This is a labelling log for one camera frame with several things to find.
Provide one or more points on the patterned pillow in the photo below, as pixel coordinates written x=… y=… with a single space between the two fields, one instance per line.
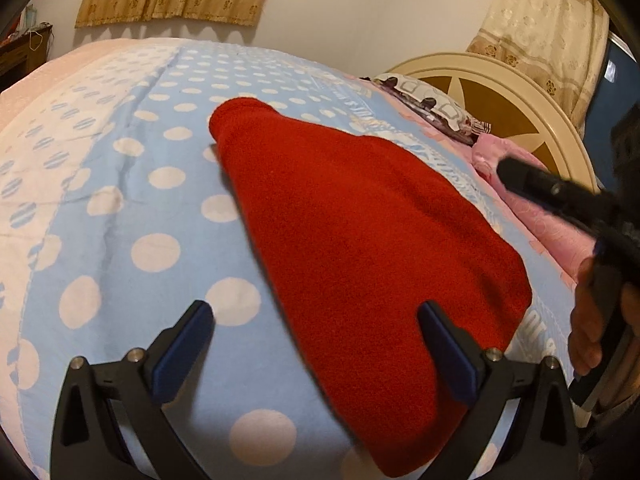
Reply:
x=435 y=102

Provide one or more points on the cream and brown headboard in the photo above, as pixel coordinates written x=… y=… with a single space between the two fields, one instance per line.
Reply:
x=500 y=90

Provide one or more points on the polka dot bed sheet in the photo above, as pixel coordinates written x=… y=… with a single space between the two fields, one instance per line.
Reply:
x=150 y=180

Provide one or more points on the wooden desk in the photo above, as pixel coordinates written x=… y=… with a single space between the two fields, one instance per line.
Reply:
x=20 y=55

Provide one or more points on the red knitted sweater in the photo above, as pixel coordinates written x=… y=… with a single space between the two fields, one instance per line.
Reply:
x=360 y=240

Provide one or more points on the pink quilt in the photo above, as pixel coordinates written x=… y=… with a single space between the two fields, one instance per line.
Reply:
x=540 y=220

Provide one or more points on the dark blue panel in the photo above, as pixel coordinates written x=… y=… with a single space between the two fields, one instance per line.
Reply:
x=605 y=90

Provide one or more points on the person's right hand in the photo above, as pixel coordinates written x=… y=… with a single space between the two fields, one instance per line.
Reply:
x=585 y=320

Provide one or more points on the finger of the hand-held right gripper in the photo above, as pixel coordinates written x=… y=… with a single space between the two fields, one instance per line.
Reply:
x=540 y=185

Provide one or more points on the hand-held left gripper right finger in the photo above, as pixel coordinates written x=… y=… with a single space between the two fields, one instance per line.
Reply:
x=447 y=350

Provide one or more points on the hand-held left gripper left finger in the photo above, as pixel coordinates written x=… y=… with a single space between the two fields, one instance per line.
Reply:
x=187 y=345

